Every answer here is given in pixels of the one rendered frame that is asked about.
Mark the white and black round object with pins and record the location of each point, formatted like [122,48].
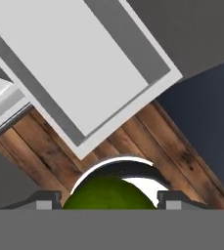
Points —
[116,164]

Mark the white freezer drawer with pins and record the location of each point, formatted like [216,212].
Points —
[74,62]

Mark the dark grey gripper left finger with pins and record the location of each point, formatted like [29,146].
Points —
[48,198]

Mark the green lime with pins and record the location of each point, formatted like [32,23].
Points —
[108,195]

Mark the white fridge door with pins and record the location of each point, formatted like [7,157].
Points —
[2,101]

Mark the dark blue cupboard front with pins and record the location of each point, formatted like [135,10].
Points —
[208,123]

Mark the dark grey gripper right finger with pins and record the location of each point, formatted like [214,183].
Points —
[170,198]

